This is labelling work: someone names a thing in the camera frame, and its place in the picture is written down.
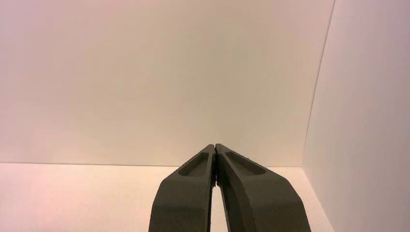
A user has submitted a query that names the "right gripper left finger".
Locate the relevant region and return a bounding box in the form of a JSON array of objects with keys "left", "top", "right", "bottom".
[{"left": 148, "top": 144, "right": 216, "bottom": 232}]

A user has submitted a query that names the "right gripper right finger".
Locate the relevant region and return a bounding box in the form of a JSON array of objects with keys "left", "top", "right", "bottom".
[{"left": 215, "top": 143, "right": 312, "bottom": 232}]

